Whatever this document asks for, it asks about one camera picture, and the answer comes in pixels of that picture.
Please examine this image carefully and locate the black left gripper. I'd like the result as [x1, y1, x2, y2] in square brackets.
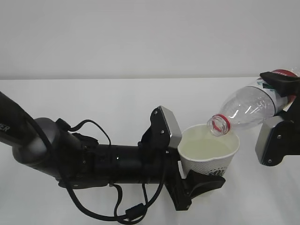
[140, 150, 225, 210]

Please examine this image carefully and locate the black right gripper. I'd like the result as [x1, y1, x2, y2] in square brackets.
[260, 72, 300, 122]

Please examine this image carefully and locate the white paper cup green logo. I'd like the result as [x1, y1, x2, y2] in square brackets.
[178, 124, 240, 176]

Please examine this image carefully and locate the clear plastic water bottle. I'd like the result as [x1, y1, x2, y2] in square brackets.
[207, 77, 295, 136]

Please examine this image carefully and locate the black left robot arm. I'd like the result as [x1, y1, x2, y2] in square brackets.
[0, 94, 225, 211]

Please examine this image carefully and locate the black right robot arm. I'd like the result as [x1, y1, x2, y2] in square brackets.
[255, 72, 300, 166]

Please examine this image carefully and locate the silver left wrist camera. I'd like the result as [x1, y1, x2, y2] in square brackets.
[141, 105, 182, 150]

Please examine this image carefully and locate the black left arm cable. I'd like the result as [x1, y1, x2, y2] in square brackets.
[55, 119, 168, 222]

